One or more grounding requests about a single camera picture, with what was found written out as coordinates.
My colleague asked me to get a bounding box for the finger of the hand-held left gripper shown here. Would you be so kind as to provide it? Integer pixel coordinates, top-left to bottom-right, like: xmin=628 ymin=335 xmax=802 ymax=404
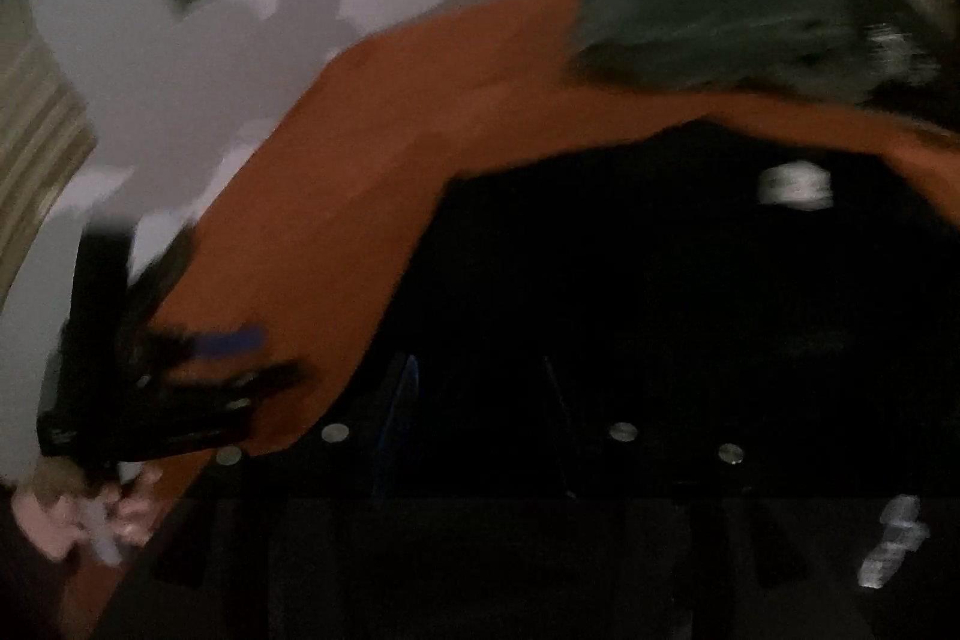
xmin=146 ymin=323 xmax=269 ymax=362
xmin=146 ymin=359 xmax=310 ymax=453

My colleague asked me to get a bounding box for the black garment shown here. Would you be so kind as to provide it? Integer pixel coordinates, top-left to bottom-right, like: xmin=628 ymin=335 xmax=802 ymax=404
xmin=90 ymin=119 xmax=960 ymax=640

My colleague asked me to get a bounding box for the dark green cloth pile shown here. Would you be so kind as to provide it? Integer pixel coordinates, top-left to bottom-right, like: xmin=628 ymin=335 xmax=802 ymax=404
xmin=566 ymin=0 xmax=946 ymax=109

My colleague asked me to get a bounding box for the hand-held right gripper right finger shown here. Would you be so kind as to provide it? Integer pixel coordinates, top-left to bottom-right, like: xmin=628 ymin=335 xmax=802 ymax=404
xmin=538 ymin=353 xmax=815 ymax=640

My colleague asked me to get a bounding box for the person's left hand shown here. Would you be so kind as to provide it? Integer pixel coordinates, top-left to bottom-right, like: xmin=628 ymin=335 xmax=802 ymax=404
xmin=11 ymin=466 xmax=164 ymax=567

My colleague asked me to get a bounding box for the orange blanket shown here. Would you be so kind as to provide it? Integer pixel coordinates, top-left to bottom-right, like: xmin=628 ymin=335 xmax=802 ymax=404
xmin=60 ymin=0 xmax=960 ymax=640

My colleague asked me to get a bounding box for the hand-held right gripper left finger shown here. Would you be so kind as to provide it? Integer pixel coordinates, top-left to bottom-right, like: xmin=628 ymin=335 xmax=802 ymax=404
xmin=150 ymin=351 xmax=425 ymax=640

